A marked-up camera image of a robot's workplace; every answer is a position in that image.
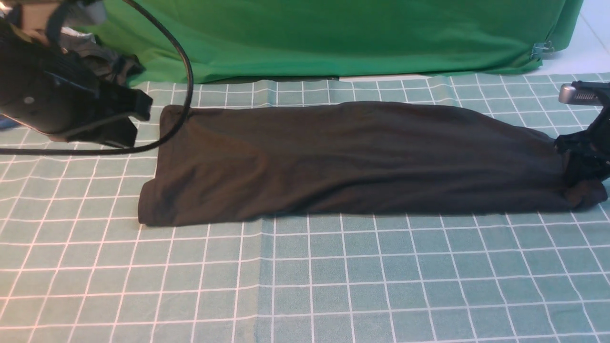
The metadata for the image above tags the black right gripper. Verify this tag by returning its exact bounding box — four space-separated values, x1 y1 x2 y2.
555 107 610 187

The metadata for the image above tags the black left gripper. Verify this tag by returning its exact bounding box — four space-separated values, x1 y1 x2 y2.
1 24 153 148

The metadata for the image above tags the dark gray long-sleeve top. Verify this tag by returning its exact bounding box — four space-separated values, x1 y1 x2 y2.
137 101 608 227

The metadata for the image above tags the blue garment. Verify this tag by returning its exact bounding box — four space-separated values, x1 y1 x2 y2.
0 116 20 131

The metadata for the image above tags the crumpled dark gray shirt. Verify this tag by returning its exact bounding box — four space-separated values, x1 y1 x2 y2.
60 27 145 86

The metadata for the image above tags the metal binder clip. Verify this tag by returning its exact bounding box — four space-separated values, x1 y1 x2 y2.
529 40 555 60

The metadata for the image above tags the green grid tablecloth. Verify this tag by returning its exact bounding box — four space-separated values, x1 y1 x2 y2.
0 71 610 343

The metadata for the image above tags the green backdrop cloth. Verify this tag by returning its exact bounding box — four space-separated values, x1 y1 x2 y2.
86 0 584 87

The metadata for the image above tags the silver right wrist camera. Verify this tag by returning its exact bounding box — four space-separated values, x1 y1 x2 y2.
558 81 610 107

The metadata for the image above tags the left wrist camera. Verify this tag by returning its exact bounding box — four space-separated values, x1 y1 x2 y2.
1 0 106 45

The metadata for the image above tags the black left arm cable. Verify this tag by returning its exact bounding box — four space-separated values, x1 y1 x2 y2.
0 0 195 157

